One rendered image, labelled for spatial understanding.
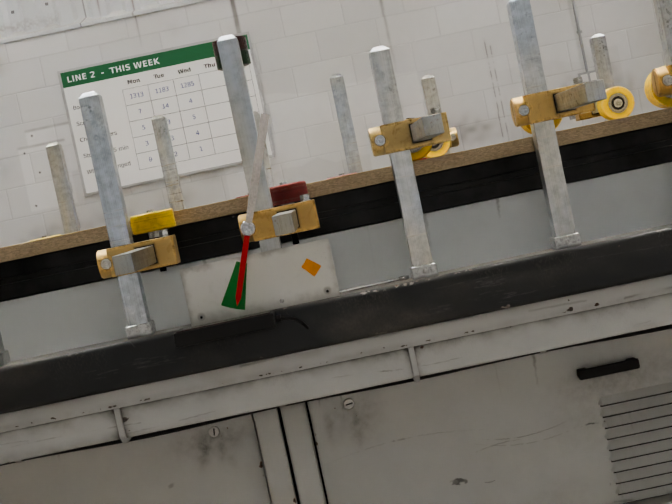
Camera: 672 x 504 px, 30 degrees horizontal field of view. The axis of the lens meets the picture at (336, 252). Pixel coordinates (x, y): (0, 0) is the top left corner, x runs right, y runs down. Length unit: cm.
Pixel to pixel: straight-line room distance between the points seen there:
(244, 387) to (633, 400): 77
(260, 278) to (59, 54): 748
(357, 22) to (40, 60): 235
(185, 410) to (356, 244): 46
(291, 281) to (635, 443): 78
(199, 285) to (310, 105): 721
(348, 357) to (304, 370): 8
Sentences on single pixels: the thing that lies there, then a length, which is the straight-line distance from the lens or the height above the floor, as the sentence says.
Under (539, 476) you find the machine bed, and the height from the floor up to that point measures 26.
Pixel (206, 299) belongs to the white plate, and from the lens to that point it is 216.
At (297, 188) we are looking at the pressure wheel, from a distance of 225.
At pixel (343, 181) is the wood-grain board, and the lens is 235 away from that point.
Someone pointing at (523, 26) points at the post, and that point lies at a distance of 219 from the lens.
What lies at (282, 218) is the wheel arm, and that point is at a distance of 187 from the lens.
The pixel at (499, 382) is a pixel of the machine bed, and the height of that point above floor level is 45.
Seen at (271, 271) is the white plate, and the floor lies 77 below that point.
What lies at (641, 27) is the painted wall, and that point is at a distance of 967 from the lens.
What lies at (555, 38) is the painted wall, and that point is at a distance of 952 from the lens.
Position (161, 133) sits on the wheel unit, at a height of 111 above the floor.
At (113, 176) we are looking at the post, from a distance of 217.
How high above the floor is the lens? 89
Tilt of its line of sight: 3 degrees down
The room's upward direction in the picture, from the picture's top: 12 degrees counter-clockwise
